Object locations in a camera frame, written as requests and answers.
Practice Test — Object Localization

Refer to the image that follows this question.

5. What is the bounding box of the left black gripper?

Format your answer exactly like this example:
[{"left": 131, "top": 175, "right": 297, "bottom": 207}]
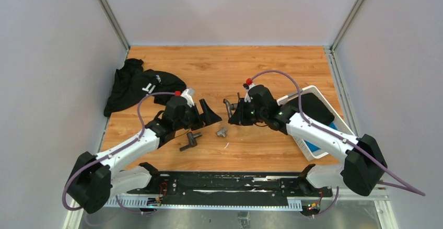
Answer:
[{"left": 174, "top": 99, "right": 222, "bottom": 131}]

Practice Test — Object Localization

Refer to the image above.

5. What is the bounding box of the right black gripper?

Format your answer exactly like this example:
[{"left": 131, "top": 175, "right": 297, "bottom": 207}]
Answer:
[{"left": 230, "top": 98, "right": 266, "bottom": 126}]

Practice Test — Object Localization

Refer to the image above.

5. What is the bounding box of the grey faucet with lever handle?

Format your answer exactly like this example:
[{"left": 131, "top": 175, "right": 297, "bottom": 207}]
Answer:
[{"left": 223, "top": 98, "right": 240, "bottom": 119}]

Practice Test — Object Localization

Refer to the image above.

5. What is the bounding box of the grey tee pipe fitting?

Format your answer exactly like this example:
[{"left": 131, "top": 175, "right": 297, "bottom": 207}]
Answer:
[{"left": 216, "top": 128, "right": 227, "bottom": 138}]

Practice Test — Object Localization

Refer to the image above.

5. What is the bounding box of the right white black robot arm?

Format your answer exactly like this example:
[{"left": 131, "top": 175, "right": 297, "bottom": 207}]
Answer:
[{"left": 228, "top": 85, "right": 387, "bottom": 196}]

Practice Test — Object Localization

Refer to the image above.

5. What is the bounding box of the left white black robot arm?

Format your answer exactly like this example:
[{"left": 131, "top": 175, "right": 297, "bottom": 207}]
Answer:
[{"left": 62, "top": 94, "right": 222, "bottom": 214}]

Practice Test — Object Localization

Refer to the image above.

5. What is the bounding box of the black cloth in basket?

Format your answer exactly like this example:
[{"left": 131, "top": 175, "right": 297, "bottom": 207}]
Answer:
[{"left": 282, "top": 93, "right": 335, "bottom": 125}]

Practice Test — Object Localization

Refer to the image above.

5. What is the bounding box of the white plastic basket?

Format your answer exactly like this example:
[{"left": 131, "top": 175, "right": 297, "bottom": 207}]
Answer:
[{"left": 277, "top": 85, "right": 357, "bottom": 162}]

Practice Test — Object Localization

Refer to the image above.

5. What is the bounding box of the blue cloth in basket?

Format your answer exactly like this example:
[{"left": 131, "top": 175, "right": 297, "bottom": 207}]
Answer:
[{"left": 304, "top": 122, "right": 338, "bottom": 151}]

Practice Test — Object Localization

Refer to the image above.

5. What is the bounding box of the black cloth with white print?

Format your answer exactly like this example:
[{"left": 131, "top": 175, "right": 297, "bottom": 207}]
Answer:
[{"left": 103, "top": 59, "right": 186, "bottom": 117}]

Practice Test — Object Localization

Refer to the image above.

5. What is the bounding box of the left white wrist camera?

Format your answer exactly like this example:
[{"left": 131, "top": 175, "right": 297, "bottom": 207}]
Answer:
[{"left": 180, "top": 87, "right": 195, "bottom": 107}]

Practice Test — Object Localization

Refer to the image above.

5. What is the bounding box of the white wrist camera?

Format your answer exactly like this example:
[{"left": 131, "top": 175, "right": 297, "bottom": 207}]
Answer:
[
  {"left": 243, "top": 83, "right": 256, "bottom": 102},
  {"left": 180, "top": 87, "right": 195, "bottom": 107}
]

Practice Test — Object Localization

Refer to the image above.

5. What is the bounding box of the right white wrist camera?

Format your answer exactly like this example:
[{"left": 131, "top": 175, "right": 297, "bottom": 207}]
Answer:
[{"left": 243, "top": 83, "right": 256, "bottom": 102}]

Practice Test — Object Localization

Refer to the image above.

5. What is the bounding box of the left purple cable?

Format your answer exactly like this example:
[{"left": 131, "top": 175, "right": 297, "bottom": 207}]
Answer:
[{"left": 62, "top": 90, "right": 183, "bottom": 211}]

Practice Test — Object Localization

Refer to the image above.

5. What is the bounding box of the purple cable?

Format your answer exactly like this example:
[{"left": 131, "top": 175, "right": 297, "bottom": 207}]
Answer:
[
  {"left": 62, "top": 90, "right": 183, "bottom": 211},
  {"left": 244, "top": 70, "right": 426, "bottom": 197}
]

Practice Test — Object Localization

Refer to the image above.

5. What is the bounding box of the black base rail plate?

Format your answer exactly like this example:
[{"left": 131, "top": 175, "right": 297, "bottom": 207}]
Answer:
[{"left": 106, "top": 171, "right": 334, "bottom": 211}]

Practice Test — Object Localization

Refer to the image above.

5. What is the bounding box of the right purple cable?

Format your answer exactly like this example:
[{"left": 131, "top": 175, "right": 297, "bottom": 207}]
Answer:
[{"left": 244, "top": 70, "right": 426, "bottom": 197}]

